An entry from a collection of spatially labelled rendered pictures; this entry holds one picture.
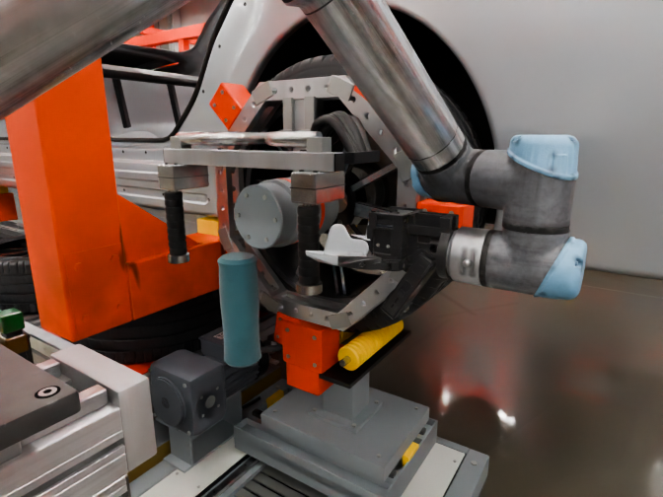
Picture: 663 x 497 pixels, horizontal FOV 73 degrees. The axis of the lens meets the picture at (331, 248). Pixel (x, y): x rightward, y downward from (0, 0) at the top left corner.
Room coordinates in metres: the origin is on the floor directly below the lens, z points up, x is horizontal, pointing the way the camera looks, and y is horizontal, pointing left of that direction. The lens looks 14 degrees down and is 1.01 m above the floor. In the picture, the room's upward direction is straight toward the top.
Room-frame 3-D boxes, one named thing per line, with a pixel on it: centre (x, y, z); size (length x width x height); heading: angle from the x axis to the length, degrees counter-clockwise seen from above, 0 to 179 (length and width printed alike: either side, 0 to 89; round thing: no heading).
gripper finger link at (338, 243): (0.63, -0.01, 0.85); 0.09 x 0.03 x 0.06; 88
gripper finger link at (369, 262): (0.62, -0.05, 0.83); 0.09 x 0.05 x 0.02; 88
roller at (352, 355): (1.03, -0.10, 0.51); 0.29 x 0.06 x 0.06; 147
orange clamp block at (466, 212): (0.84, -0.22, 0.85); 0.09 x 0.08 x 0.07; 57
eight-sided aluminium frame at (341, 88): (1.01, 0.05, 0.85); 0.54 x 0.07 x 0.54; 57
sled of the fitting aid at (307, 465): (1.17, -0.01, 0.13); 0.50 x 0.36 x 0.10; 57
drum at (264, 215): (0.95, 0.09, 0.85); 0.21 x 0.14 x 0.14; 147
